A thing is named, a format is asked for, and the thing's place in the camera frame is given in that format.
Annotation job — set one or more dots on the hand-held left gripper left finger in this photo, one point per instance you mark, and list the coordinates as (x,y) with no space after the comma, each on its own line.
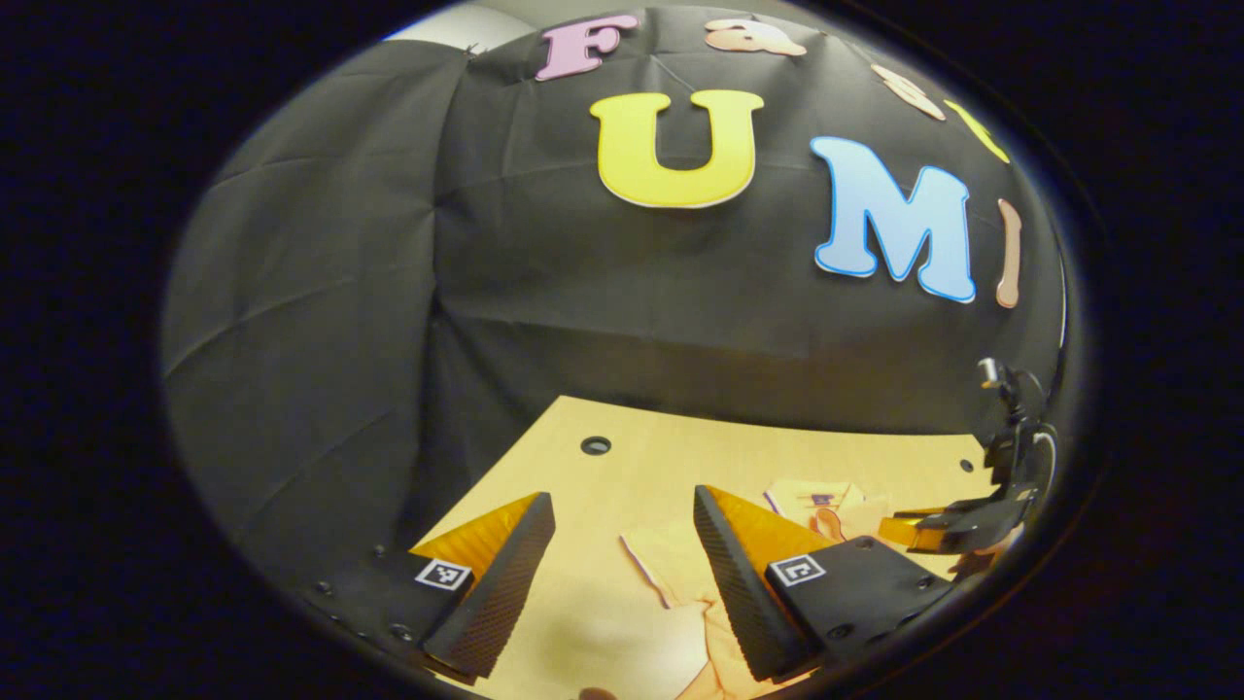
(505,583)

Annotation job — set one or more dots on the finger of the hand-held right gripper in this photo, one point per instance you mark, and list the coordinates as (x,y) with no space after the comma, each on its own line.
(972,525)

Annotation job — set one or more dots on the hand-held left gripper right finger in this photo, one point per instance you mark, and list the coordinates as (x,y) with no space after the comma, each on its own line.
(741,588)

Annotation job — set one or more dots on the orange T-shirt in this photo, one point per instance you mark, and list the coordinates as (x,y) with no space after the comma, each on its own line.
(680,574)

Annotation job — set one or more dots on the black backdrop cloth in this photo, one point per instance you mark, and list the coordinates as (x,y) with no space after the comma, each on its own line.
(622,311)

